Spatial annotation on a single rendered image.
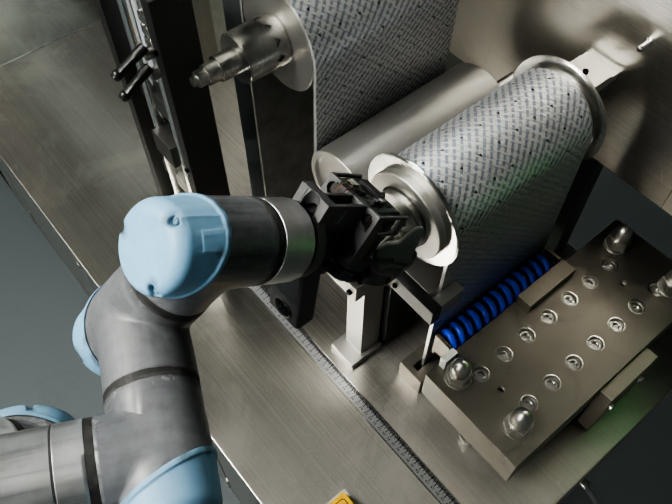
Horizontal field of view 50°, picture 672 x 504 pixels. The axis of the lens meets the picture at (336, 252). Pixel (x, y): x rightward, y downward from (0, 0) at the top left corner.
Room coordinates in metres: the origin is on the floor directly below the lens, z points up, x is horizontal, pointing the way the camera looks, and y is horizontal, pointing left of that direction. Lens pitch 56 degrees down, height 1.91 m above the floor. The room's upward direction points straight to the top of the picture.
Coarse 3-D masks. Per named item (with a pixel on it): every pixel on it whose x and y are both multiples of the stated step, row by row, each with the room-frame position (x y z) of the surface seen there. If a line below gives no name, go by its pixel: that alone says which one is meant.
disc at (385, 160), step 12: (384, 156) 0.53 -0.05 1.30; (396, 156) 0.52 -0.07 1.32; (372, 168) 0.54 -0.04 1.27; (384, 168) 0.53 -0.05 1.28; (396, 168) 0.51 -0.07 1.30; (408, 168) 0.50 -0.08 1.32; (420, 180) 0.49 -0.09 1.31; (432, 192) 0.47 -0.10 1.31; (444, 204) 0.46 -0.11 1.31; (444, 216) 0.45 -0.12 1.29; (456, 228) 0.44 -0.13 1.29; (456, 240) 0.44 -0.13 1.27; (444, 252) 0.45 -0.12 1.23; (456, 252) 0.44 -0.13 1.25; (432, 264) 0.46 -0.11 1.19; (444, 264) 0.44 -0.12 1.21
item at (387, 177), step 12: (588, 108) 0.62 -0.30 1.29; (372, 180) 0.53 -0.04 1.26; (384, 180) 0.51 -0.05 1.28; (396, 180) 0.50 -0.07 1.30; (408, 180) 0.49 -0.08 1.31; (408, 192) 0.48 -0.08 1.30; (420, 192) 0.48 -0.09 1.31; (420, 204) 0.47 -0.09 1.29; (432, 204) 0.47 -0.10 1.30; (432, 216) 0.45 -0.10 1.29; (432, 228) 0.45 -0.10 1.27; (444, 228) 0.45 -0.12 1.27; (432, 240) 0.45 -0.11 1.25; (444, 240) 0.45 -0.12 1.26; (420, 252) 0.46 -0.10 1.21; (432, 252) 0.45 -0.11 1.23
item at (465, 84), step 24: (456, 72) 0.74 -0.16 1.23; (480, 72) 0.74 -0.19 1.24; (408, 96) 0.71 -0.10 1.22; (432, 96) 0.69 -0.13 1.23; (456, 96) 0.69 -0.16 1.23; (480, 96) 0.70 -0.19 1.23; (384, 120) 0.65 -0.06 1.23; (408, 120) 0.65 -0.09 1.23; (432, 120) 0.65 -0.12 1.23; (336, 144) 0.61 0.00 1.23; (360, 144) 0.61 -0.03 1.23; (384, 144) 0.61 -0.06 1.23; (408, 144) 0.61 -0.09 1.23; (312, 168) 0.62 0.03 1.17; (336, 168) 0.59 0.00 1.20; (360, 168) 0.57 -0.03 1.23
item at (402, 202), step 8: (384, 192) 0.50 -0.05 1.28; (392, 192) 0.49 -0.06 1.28; (400, 192) 0.49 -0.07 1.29; (392, 200) 0.49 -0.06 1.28; (400, 200) 0.48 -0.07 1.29; (408, 200) 0.48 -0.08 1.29; (400, 208) 0.48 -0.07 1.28; (408, 208) 0.47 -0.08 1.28; (416, 208) 0.47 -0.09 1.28; (408, 216) 0.47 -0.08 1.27; (416, 216) 0.46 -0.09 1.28; (408, 224) 0.47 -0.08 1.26; (416, 224) 0.46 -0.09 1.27; (424, 224) 0.46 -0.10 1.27; (400, 232) 0.47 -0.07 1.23; (424, 232) 0.46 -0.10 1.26; (424, 240) 0.45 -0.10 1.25
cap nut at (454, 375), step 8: (456, 360) 0.39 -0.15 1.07; (464, 360) 0.39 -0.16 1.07; (448, 368) 0.39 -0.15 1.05; (456, 368) 0.38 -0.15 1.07; (464, 368) 0.38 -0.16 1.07; (448, 376) 0.38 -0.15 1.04; (456, 376) 0.37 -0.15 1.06; (464, 376) 0.37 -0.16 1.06; (448, 384) 0.37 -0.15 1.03; (456, 384) 0.37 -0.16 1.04; (464, 384) 0.37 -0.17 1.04
